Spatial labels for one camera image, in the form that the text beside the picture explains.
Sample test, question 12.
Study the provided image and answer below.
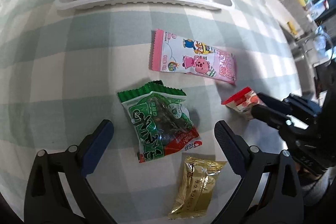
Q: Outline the steel sink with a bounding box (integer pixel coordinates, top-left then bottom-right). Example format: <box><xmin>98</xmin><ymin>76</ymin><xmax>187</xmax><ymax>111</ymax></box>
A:
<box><xmin>289</xmin><ymin>31</ymin><xmax>334</xmax><ymax>93</ymax></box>

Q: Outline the pink cartoon snack packet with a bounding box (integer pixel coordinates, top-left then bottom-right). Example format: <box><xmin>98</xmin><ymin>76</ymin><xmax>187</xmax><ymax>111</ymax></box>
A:
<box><xmin>151</xmin><ymin>29</ymin><xmax>236</xmax><ymax>85</ymax></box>

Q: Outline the green seaweed snack packet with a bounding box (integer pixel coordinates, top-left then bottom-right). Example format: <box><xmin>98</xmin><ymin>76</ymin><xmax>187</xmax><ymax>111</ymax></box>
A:
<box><xmin>117</xmin><ymin>80</ymin><xmax>203</xmax><ymax>163</ymax></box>

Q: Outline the gold snack packet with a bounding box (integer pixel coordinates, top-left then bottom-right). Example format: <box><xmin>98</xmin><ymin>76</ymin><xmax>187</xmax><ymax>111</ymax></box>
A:
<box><xmin>168</xmin><ymin>156</ymin><xmax>226</xmax><ymax>219</ymax></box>

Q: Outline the green check tablecloth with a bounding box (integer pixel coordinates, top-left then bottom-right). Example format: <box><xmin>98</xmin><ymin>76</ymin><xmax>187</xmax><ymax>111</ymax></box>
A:
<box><xmin>1</xmin><ymin>0</ymin><xmax>301</xmax><ymax>223</ymax></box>

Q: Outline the red white small packet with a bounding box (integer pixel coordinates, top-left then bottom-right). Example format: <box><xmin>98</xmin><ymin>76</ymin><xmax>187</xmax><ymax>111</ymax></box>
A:
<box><xmin>221</xmin><ymin>87</ymin><xmax>266</xmax><ymax>120</ymax></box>

